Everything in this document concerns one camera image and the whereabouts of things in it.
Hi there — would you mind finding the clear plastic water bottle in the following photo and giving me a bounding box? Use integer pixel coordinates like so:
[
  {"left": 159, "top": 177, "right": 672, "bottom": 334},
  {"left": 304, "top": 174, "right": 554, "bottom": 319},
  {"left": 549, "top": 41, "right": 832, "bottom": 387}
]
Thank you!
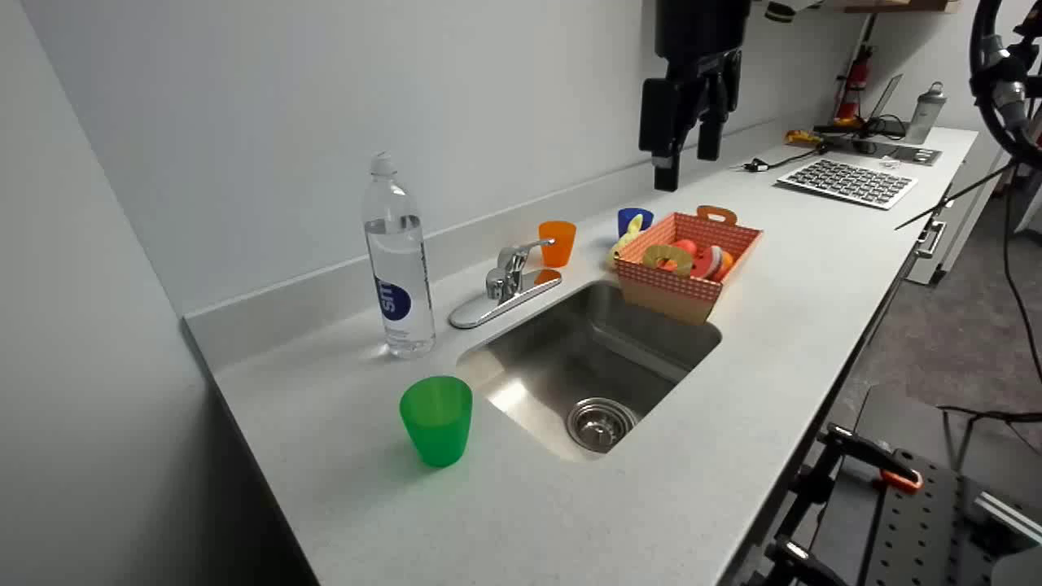
[{"left": 357, "top": 149, "right": 439, "bottom": 361}]

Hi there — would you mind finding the red toy fruit slice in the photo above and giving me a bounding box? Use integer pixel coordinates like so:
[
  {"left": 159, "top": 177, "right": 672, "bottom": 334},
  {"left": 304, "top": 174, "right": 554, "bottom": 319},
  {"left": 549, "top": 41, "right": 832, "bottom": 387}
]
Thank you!
[{"left": 692, "top": 242, "right": 735, "bottom": 282}]

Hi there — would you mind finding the dark flat desk device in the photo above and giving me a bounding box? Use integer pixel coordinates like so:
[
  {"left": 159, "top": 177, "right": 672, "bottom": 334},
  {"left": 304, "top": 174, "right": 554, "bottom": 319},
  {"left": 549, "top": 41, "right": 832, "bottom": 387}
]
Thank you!
[{"left": 810, "top": 114, "right": 944, "bottom": 169}]

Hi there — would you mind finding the yellow-green toy fruit ring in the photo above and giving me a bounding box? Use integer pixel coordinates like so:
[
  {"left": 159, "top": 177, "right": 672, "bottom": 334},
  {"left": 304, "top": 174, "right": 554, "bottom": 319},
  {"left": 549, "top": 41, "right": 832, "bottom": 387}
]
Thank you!
[{"left": 638, "top": 242, "right": 697, "bottom": 279}]

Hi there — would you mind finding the green plastic cup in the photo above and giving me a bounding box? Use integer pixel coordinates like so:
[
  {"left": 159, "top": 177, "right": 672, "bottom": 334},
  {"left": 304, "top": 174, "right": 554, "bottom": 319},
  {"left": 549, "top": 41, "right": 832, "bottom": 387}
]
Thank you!
[{"left": 397, "top": 370, "right": 478, "bottom": 473}]

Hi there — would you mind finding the black clamp with orange tip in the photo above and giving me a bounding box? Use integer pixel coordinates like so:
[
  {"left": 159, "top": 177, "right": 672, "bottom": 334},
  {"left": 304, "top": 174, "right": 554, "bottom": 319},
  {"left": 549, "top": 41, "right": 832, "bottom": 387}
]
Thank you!
[{"left": 814, "top": 420, "right": 928, "bottom": 497}]

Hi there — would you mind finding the orange plastic cup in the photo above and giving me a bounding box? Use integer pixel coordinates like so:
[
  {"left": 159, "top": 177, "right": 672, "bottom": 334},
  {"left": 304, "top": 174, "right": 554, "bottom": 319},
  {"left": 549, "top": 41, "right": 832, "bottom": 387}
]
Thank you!
[{"left": 538, "top": 218, "right": 580, "bottom": 269}]

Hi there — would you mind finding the chrome sink faucet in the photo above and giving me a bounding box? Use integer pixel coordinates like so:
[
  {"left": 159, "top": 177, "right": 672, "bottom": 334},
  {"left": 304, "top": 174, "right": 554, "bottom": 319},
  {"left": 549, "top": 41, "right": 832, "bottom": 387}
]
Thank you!
[{"left": 445, "top": 238, "right": 567, "bottom": 334}]

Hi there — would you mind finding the orange checkered cloth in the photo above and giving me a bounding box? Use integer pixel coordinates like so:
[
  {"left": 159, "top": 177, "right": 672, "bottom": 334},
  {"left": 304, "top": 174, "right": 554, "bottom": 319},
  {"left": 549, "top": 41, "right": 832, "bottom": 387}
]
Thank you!
[{"left": 611, "top": 203, "right": 765, "bottom": 324}]

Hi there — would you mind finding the yellow handled tool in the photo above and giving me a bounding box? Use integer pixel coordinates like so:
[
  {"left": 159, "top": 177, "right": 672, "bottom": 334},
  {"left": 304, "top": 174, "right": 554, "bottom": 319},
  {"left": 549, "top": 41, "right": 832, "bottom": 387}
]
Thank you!
[{"left": 783, "top": 126, "right": 832, "bottom": 152}]

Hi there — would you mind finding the blue bowl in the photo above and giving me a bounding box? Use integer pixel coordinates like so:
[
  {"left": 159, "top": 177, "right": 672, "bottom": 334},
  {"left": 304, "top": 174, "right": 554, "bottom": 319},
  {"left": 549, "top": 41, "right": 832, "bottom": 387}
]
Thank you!
[{"left": 617, "top": 205, "right": 659, "bottom": 245}]

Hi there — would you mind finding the black perforated table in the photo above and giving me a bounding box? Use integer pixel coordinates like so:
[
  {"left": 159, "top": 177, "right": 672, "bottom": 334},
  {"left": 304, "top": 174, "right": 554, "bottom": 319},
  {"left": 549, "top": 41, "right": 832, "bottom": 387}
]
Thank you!
[{"left": 807, "top": 387, "right": 1042, "bottom": 586}]

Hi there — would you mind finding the black tripod leg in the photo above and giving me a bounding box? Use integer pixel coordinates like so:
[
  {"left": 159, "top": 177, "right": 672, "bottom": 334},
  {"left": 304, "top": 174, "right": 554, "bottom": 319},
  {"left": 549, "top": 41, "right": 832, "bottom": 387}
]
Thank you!
[{"left": 893, "top": 160, "right": 1018, "bottom": 233}]

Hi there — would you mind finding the yellow toy banana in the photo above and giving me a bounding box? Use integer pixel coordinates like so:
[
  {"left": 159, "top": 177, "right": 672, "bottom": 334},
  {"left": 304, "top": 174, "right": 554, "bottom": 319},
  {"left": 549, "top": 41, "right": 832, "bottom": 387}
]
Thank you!
[{"left": 605, "top": 216, "right": 648, "bottom": 266}]

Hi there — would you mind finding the black pen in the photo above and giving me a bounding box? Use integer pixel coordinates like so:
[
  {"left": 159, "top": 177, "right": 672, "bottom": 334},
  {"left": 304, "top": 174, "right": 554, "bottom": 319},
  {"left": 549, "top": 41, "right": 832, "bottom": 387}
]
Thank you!
[{"left": 741, "top": 146, "right": 821, "bottom": 177}]

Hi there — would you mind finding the grey drink bottle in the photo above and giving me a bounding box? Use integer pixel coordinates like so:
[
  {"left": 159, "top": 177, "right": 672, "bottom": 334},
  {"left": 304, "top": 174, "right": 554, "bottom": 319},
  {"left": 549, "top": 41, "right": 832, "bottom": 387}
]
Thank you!
[{"left": 901, "top": 78, "right": 952, "bottom": 146}]

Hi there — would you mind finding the stainless steel sink basin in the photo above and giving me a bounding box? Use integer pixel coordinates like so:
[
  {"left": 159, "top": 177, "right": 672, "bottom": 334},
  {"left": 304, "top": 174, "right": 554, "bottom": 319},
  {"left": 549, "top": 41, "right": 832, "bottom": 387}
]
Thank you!
[{"left": 457, "top": 278, "right": 727, "bottom": 467}]

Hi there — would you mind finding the round metal sink drain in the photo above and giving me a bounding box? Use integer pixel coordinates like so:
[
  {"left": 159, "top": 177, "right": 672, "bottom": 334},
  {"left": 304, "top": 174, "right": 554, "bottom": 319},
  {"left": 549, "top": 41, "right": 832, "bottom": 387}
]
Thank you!
[{"left": 562, "top": 394, "right": 638, "bottom": 456}]

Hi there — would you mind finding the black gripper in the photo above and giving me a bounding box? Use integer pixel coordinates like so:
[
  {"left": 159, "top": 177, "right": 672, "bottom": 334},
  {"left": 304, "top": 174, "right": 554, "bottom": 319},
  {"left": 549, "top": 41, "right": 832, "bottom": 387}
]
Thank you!
[{"left": 638, "top": 0, "right": 754, "bottom": 194}]

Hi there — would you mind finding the black ring on stand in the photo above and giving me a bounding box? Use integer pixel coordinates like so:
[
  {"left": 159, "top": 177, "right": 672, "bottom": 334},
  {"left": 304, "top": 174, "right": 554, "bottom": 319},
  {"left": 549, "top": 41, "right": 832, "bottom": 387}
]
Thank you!
[{"left": 967, "top": 0, "right": 1042, "bottom": 174}]

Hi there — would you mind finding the red bottle-shaped object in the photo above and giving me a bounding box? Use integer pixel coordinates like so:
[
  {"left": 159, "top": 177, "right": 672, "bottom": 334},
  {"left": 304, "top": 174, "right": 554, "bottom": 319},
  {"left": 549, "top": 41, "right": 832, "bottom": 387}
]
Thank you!
[{"left": 832, "top": 39, "right": 876, "bottom": 126}]

